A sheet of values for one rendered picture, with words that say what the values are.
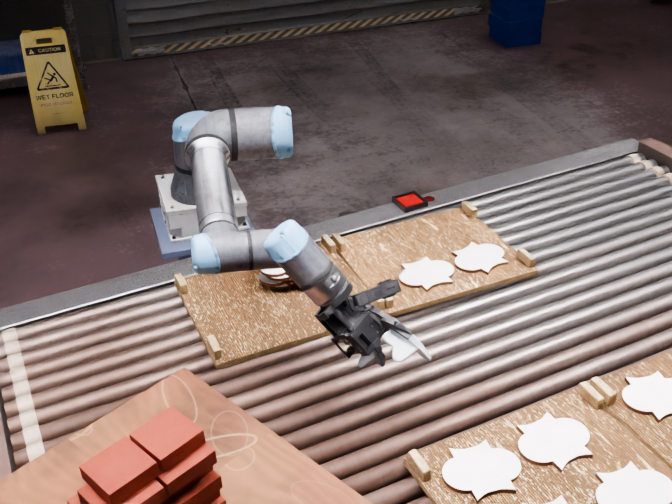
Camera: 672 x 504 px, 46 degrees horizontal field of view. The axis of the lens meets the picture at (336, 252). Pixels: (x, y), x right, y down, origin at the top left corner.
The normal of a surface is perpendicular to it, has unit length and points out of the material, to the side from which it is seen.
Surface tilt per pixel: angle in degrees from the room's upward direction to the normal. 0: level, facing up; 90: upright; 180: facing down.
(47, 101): 78
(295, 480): 0
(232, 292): 0
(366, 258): 0
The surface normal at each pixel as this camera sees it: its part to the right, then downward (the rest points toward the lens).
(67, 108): 0.23, 0.33
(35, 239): -0.03, -0.84
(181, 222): 0.32, 0.51
